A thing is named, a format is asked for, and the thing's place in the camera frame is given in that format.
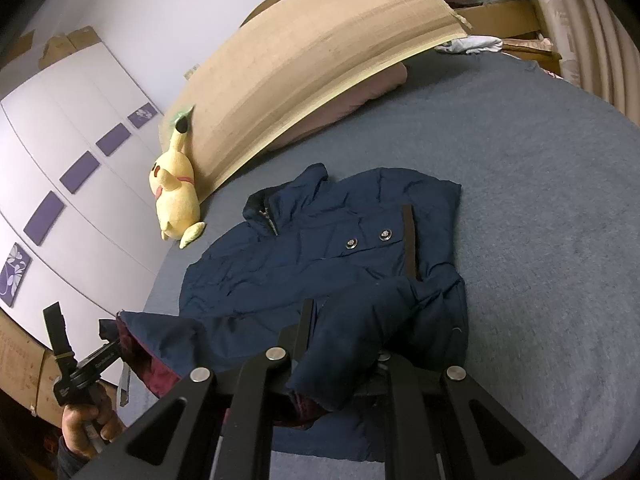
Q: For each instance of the white crumpled cloth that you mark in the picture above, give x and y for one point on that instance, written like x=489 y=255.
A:
x=471 y=45

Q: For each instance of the grey bed sheet mattress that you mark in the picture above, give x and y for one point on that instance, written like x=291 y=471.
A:
x=546 y=237

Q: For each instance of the pink pillow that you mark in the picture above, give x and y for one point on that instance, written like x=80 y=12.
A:
x=343 y=105

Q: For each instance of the cardboard box beside bed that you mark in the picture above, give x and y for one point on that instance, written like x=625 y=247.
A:
x=505 y=19

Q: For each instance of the beige patterned curtain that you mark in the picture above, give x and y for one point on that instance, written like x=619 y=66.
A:
x=597 y=54

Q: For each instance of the yellow Pikachu plush toy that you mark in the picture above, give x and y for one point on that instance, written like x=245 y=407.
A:
x=171 y=180

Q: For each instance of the wall outlet plate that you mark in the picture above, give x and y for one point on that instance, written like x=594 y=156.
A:
x=190 y=72

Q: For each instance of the white wardrobe with purple handles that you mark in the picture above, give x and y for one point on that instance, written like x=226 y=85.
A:
x=77 y=143

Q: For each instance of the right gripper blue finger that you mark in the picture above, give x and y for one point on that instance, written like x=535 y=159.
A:
x=295 y=338

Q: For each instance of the cardboard boxes atop wardrobe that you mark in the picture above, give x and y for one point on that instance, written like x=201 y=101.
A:
x=56 y=48

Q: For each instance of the person's left hand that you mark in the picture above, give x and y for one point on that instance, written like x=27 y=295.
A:
x=99 y=414

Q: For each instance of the beige woven bamboo mat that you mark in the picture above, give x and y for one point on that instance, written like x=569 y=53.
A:
x=287 y=62

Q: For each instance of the cardboard boxes on floor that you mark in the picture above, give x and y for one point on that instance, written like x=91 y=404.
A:
x=28 y=367

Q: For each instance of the navy blue puffer jacket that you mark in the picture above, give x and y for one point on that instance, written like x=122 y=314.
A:
x=372 y=255

